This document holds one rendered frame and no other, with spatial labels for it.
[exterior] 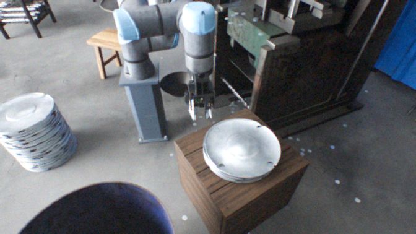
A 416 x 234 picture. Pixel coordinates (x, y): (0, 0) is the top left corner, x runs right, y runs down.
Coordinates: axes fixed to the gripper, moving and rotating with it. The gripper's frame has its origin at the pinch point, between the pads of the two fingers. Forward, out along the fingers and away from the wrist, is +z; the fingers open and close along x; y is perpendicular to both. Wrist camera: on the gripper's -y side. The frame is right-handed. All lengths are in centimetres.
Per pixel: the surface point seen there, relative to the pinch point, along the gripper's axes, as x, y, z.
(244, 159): 15.0, 7.8, 17.5
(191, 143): -3.5, -6.2, 21.9
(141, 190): -20.3, 19.3, 10.7
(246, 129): 19.7, -7.1, 17.4
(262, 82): 33.1, -30.4, 11.5
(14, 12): -162, -207, 31
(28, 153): -84, -27, 41
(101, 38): -60, -116, 23
